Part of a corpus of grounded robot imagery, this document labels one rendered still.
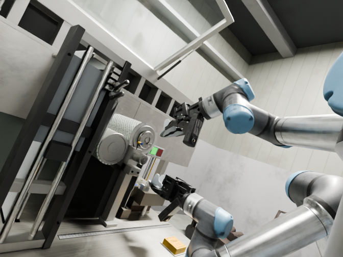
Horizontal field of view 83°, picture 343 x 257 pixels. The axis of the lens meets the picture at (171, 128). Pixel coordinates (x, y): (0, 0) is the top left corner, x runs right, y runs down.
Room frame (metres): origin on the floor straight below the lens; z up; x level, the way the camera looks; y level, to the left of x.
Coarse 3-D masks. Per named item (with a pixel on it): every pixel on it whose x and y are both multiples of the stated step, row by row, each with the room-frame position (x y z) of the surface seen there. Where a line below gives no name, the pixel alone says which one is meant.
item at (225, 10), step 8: (216, 0) 0.83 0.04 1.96; (224, 8) 0.87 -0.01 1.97; (88, 16) 0.85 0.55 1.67; (224, 24) 0.94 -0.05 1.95; (208, 32) 0.98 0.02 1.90; (216, 32) 0.98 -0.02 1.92; (200, 40) 1.02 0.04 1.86; (128, 48) 1.03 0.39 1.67; (184, 48) 1.07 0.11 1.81; (192, 48) 1.06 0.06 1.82; (176, 56) 1.10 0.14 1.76; (168, 64) 1.15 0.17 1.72; (176, 64) 1.13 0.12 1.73
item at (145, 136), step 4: (144, 132) 0.79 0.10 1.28; (148, 132) 0.80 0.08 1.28; (140, 136) 0.78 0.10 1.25; (144, 136) 0.79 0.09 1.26; (148, 136) 0.81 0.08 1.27; (152, 136) 0.82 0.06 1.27; (140, 140) 0.78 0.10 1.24; (144, 140) 0.81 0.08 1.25; (148, 140) 0.81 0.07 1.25; (152, 140) 0.83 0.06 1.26; (144, 144) 0.81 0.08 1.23; (144, 148) 0.82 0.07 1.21
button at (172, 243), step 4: (164, 240) 0.78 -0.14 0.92; (168, 240) 0.78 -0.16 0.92; (172, 240) 0.79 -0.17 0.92; (176, 240) 0.80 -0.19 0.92; (164, 244) 0.78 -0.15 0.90; (168, 244) 0.77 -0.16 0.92; (172, 244) 0.76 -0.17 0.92; (176, 244) 0.77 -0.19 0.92; (180, 244) 0.78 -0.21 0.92; (168, 248) 0.76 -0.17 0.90; (172, 248) 0.75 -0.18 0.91; (176, 248) 0.74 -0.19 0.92; (180, 248) 0.76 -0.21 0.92; (184, 248) 0.78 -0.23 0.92; (176, 252) 0.74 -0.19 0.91; (180, 252) 0.77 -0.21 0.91
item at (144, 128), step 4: (140, 128) 0.79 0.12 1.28; (144, 128) 0.80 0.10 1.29; (148, 128) 0.82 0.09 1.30; (152, 128) 0.83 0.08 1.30; (136, 132) 0.78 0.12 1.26; (140, 132) 0.79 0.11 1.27; (152, 132) 0.84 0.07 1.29; (136, 136) 0.78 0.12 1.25; (136, 140) 0.79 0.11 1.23; (136, 144) 0.80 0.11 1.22; (140, 148) 0.82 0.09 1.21; (148, 148) 0.85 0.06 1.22
